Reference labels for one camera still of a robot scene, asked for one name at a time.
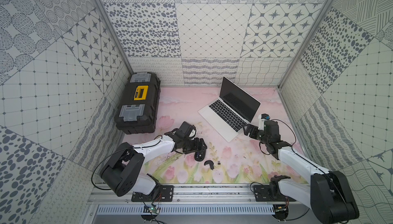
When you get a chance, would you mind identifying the black mouse battery cover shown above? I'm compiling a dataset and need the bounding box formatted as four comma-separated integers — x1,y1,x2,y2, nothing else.
204,160,215,170

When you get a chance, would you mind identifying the silver laptop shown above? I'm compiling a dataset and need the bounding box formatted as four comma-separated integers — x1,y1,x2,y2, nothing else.
199,77,261,142

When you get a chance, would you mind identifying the black wireless mouse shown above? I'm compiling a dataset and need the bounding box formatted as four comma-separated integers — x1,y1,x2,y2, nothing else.
194,150,206,162

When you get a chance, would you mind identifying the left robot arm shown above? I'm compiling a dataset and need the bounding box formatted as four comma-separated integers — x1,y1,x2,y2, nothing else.
99,122,207,201

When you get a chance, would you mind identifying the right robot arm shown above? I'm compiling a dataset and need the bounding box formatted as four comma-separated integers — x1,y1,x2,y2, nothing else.
243,114,360,224

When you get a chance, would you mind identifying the pink floral table mat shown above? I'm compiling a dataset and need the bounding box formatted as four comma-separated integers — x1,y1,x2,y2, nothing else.
123,87,304,184

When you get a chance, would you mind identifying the black yellow tool case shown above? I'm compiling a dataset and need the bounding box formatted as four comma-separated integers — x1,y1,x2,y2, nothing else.
114,72,161,135

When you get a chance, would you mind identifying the left circuit board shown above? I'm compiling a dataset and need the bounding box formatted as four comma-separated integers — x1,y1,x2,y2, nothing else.
144,205,157,214

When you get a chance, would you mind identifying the circuit board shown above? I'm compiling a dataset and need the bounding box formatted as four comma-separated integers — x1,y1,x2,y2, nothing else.
144,205,157,214
273,205,289,219

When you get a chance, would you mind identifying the right circuit board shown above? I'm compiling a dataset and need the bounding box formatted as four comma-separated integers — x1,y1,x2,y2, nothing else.
273,205,289,219

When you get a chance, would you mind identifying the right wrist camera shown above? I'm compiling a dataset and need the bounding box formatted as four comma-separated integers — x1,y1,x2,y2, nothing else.
259,113,270,130

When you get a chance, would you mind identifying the aluminium mounting rail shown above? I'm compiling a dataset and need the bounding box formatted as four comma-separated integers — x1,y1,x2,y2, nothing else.
87,183,286,205

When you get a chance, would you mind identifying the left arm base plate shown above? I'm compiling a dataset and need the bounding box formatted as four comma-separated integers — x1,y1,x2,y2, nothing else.
131,174,174,202

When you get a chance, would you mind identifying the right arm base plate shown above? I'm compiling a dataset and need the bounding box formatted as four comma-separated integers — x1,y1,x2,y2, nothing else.
250,175,295,202

